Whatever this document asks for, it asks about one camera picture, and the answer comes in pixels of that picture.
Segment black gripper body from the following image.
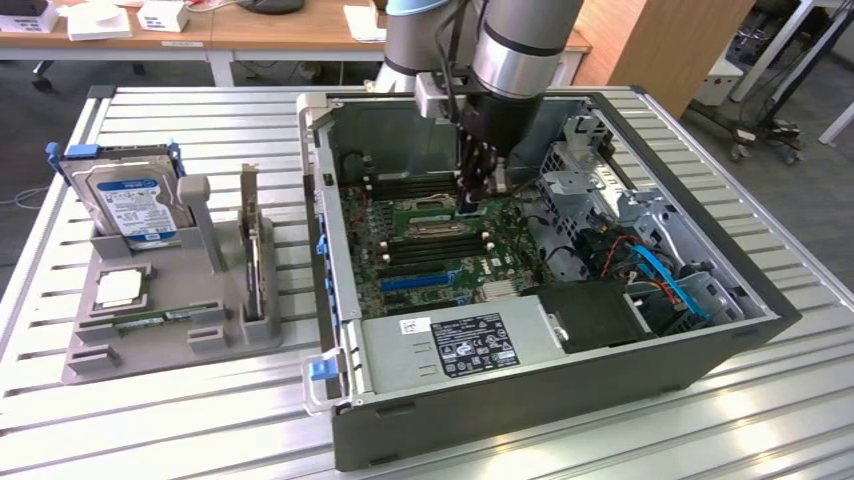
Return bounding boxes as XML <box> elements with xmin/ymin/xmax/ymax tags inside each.
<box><xmin>463</xmin><ymin>92</ymin><xmax>543</xmax><ymax>159</ymax></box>

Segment RAM slot black latches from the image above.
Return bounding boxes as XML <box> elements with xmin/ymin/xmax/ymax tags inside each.
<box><xmin>368</xmin><ymin>189</ymin><xmax>460</xmax><ymax>201</ymax></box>
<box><xmin>366</xmin><ymin>179</ymin><xmax>460</xmax><ymax>190</ymax></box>

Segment metal CPU socket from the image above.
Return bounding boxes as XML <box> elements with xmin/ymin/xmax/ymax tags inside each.
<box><xmin>395</xmin><ymin>192</ymin><xmax>472</xmax><ymax>239</ymax></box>

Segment silver metal disk bay cage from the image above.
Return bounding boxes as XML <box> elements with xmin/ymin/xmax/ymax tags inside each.
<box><xmin>532</xmin><ymin>113</ymin><xmax>766</xmax><ymax>331</ymax></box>

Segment black expansion slot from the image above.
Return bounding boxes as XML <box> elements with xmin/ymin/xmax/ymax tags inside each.
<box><xmin>378</xmin><ymin>261</ymin><xmax>455</xmax><ymax>280</ymax></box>

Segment green motherboard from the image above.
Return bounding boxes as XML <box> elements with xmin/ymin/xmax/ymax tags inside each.
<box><xmin>338</xmin><ymin>169</ymin><xmax>559</xmax><ymax>321</ymax></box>

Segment blue expansion slot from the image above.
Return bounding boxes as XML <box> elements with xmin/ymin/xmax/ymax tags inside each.
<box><xmin>379</xmin><ymin>272</ymin><xmax>456</xmax><ymax>295</ymax></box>

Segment small silver chipset heatsink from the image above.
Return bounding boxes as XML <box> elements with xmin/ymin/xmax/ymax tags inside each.
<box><xmin>480</xmin><ymin>280</ymin><xmax>520</xmax><ymax>302</ymax></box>

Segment white paper sheets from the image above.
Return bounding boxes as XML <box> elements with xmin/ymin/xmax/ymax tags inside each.
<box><xmin>343</xmin><ymin>4</ymin><xmax>390</xmax><ymax>42</ymax></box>

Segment wooden cabinet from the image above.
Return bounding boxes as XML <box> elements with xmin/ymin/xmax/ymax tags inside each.
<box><xmin>579</xmin><ymin>0</ymin><xmax>759</xmax><ymax>120</ymax></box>

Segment grey power supply unit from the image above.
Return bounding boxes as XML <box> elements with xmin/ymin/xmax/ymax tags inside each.
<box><xmin>358</xmin><ymin>293</ymin><xmax>570</xmax><ymax>395</ymax></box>

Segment dark grey rounded device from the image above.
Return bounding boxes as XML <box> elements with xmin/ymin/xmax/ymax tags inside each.
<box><xmin>238</xmin><ymin>0</ymin><xmax>307</xmax><ymax>15</ymax></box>

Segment black wheeled stand base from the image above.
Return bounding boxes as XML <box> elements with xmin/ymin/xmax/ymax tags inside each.
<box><xmin>730</xmin><ymin>117</ymin><xmax>806</xmax><ymax>166</ymax></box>

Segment black open PC case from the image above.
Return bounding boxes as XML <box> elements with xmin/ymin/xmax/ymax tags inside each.
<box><xmin>296</xmin><ymin>89</ymin><xmax>803</xmax><ymax>474</ymax></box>

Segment grey plastic parts rack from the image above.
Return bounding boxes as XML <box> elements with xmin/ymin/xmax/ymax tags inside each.
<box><xmin>60</xmin><ymin>174</ymin><xmax>286</xmax><ymax>386</ymax></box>

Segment white desk leg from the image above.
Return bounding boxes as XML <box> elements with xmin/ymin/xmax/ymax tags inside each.
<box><xmin>818</xmin><ymin>103</ymin><xmax>854</xmax><ymax>147</ymax></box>

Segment hard disk blue white label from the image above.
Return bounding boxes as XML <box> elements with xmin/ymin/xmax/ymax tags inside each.
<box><xmin>57</xmin><ymin>155</ymin><xmax>183</xmax><ymax>251</ymax></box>

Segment white labelled cardboard box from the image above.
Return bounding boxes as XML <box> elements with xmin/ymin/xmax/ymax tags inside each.
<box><xmin>136</xmin><ymin>0</ymin><xmax>192</xmax><ymax>34</ymax></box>
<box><xmin>0</xmin><ymin>12</ymin><xmax>60</xmax><ymax>34</ymax></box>

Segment silver CPU chip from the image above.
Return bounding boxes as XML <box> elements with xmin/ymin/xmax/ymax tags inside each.
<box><xmin>92</xmin><ymin>269</ymin><xmax>147</xmax><ymax>307</ymax></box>

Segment blue plastic disk caddy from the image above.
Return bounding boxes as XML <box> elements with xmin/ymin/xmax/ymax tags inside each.
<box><xmin>44</xmin><ymin>141</ymin><xmax>186</xmax><ymax>181</ymax></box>

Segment white flat box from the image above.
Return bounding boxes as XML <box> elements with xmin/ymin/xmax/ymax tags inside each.
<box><xmin>65</xmin><ymin>2</ymin><xmax>134</xmax><ymax>42</ymax></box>

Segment black chair caster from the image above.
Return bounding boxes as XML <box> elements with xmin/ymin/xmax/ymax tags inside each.
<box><xmin>31</xmin><ymin>59</ymin><xmax>56</xmax><ymax>92</ymax></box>

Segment black box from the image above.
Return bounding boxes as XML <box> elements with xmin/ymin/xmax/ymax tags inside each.
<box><xmin>0</xmin><ymin>0</ymin><xmax>52</xmax><ymax>16</ymax></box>

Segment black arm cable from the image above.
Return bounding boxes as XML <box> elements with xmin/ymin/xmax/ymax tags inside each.
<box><xmin>432</xmin><ymin>0</ymin><xmax>492</xmax><ymax>124</ymax></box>

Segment blue flat wire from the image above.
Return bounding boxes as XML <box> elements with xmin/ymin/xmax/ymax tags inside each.
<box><xmin>629</xmin><ymin>241</ymin><xmax>710</xmax><ymax>321</ymax></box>

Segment white pedestal red knob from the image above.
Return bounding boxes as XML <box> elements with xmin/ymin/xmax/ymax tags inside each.
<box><xmin>697</xmin><ymin>64</ymin><xmax>746</xmax><ymax>107</ymax></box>

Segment graphics card metal bracket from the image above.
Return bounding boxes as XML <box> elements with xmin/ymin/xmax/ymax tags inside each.
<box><xmin>238</xmin><ymin>162</ymin><xmax>268</xmax><ymax>321</ymax></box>

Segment wooden desk white frame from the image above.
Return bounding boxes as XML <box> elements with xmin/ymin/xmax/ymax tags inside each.
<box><xmin>0</xmin><ymin>0</ymin><xmax>215</xmax><ymax>64</ymax></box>
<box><xmin>211</xmin><ymin>0</ymin><xmax>594</xmax><ymax>87</ymax></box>

